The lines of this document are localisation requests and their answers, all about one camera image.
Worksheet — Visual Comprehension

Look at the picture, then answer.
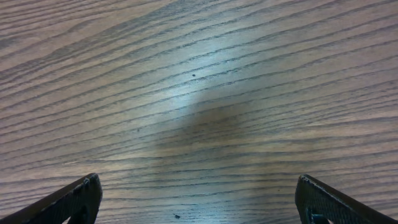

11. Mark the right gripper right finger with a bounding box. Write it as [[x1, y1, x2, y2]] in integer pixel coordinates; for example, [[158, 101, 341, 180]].
[[295, 174, 397, 224]]

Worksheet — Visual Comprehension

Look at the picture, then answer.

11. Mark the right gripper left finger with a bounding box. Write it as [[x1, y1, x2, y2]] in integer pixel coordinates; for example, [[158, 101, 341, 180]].
[[1, 173, 103, 224]]

